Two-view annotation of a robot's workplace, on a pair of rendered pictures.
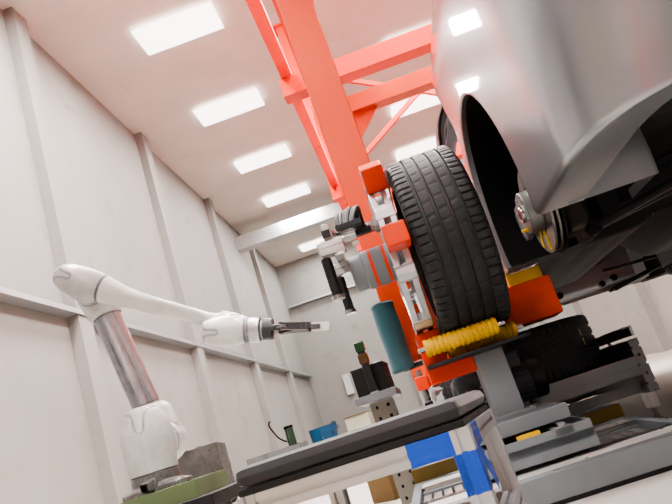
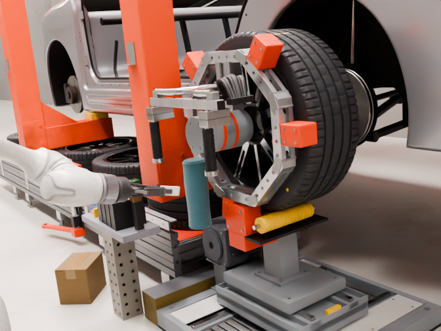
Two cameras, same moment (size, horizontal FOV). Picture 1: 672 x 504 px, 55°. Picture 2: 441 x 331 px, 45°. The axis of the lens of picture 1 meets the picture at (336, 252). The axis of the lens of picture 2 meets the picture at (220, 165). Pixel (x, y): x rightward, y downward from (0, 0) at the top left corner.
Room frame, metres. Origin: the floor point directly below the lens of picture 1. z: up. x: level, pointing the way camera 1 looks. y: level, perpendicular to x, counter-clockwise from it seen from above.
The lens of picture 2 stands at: (0.82, 1.02, 1.14)
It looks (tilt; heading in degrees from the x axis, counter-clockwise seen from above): 12 degrees down; 322
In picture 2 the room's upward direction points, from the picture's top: 5 degrees counter-clockwise
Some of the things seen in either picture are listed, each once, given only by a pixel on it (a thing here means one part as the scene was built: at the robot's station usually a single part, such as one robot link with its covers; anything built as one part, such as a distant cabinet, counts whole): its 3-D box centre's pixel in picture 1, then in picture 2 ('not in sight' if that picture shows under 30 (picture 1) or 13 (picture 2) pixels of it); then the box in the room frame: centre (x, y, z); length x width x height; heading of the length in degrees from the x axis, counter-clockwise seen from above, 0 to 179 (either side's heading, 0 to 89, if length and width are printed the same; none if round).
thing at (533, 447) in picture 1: (522, 445); (288, 298); (2.22, -0.37, 0.13); 0.50 x 0.36 x 0.10; 176
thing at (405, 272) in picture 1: (399, 259); (235, 127); (2.27, -0.21, 0.85); 0.54 x 0.07 x 0.54; 176
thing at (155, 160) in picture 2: (345, 294); (155, 140); (2.45, 0.02, 0.83); 0.04 x 0.04 x 0.16
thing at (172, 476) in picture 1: (155, 482); not in sight; (2.13, 0.78, 0.38); 0.22 x 0.18 x 0.06; 2
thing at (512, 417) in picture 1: (499, 388); (280, 251); (2.25, -0.38, 0.32); 0.40 x 0.30 x 0.28; 176
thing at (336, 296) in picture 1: (332, 277); (209, 150); (2.11, 0.04, 0.83); 0.04 x 0.04 x 0.16
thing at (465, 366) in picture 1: (445, 354); (251, 221); (2.26, -0.24, 0.48); 0.16 x 0.12 x 0.17; 86
